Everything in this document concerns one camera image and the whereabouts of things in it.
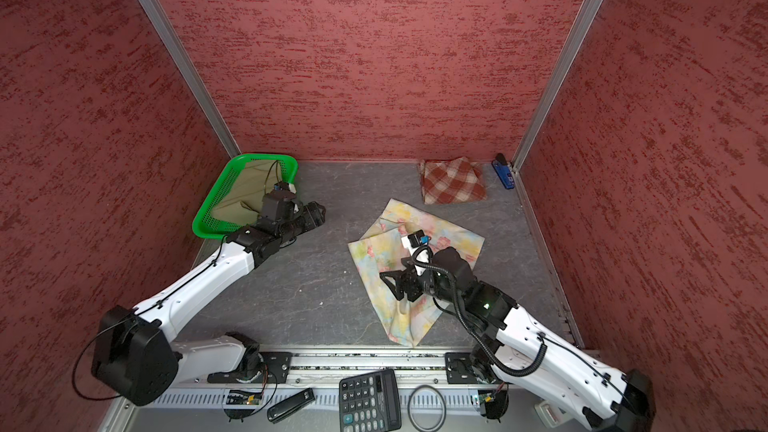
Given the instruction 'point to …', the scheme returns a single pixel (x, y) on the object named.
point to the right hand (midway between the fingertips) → (391, 277)
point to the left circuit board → (238, 399)
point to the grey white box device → (549, 413)
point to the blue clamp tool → (503, 171)
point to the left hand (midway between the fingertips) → (316, 218)
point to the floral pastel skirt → (382, 250)
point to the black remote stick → (290, 405)
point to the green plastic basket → (203, 225)
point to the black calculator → (370, 402)
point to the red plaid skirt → (451, 181)
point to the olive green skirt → (242, 201)
